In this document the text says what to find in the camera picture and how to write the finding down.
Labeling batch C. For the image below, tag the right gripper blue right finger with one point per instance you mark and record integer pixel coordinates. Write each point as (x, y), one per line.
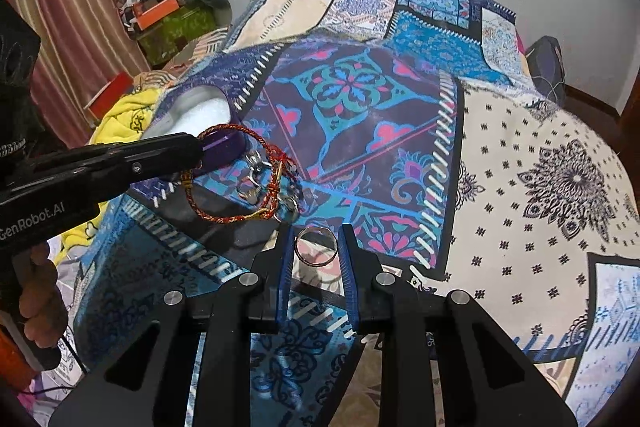
(445, 348)

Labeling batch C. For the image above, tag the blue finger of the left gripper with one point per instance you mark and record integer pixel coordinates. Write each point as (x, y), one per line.
(140, 160)

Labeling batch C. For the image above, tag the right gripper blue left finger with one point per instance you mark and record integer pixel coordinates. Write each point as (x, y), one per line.
(190, 355)

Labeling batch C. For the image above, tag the purple heart-shaped jewelry box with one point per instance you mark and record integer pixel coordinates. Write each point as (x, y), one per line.
(196, 110)

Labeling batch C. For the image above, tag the silver charm jewelry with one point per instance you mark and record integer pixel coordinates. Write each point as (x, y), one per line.
(271, 187)

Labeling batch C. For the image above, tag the left hand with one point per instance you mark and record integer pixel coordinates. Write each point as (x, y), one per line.
(41, 303)

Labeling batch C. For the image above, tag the yellow blanket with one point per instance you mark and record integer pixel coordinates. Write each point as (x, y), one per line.
(125, 122)

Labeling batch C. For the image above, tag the red white box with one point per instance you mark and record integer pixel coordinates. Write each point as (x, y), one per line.
(108, 95)

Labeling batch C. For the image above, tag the orange box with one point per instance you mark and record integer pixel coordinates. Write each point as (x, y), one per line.
(146, 18)

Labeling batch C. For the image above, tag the striped orange quilt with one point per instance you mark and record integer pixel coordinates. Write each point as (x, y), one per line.
(193, 53)

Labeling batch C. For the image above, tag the striped red beige curtain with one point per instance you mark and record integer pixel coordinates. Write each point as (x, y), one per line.
(84, 45)

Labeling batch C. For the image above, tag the blue patchwork bedspread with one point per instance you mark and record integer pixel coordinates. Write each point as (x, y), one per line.
(417, 123)

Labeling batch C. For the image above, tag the grey purple backpack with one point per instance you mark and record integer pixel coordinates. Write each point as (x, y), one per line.
(545, 63)

